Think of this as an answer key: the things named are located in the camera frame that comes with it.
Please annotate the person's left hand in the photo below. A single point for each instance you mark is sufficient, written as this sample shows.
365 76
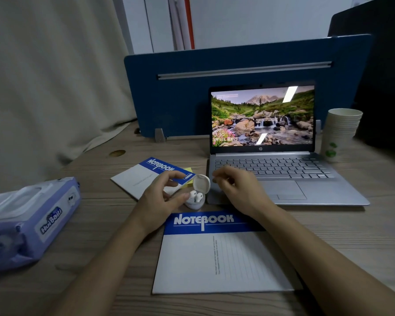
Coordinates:
151 204

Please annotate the white earbud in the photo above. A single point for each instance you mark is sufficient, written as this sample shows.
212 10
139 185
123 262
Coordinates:
193 194
199 197

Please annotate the person's right forearm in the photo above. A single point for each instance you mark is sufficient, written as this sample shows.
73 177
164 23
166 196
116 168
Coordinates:
319 259

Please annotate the yellow sticky note pad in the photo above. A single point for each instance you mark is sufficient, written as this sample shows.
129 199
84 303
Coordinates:
189 170

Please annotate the person's left thumb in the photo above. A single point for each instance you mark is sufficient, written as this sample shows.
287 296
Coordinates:
179 200

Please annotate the purple wet wipes pack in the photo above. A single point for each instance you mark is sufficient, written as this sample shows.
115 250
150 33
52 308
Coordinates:
26 220

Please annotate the silver laptop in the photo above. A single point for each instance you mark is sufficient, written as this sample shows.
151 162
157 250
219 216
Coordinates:
283 167

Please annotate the blue desk divider panel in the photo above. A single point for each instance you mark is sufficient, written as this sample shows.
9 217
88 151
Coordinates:
171 101

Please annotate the beige curtain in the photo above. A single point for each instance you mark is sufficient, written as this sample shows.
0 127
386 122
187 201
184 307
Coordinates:
52 78

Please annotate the large blue white notebook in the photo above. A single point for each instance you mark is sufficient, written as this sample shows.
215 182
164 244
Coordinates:
214 259

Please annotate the white earbud charging case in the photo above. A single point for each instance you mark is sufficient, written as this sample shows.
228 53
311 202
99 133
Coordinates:
201 184

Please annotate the white board with orange edge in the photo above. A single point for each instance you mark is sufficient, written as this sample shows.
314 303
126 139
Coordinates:
181 22

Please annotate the person's right fingers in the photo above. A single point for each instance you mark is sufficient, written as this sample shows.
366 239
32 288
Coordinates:
224 176

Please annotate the person's left forearm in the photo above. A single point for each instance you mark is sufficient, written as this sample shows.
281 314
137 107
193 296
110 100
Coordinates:
112 266

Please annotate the person's right hand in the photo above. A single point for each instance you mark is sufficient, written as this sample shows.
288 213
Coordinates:
247 194

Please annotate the grey divider clamp bracket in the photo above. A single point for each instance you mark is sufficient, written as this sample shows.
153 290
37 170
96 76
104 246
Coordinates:
318 126
159 135

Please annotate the small blue white notebook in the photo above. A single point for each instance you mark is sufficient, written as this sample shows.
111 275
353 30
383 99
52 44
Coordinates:
138 177

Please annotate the stack of white paper cups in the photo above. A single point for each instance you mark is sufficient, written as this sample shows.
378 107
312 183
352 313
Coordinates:
340 134

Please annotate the black monitor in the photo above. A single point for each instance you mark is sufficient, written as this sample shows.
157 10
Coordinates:
385 78

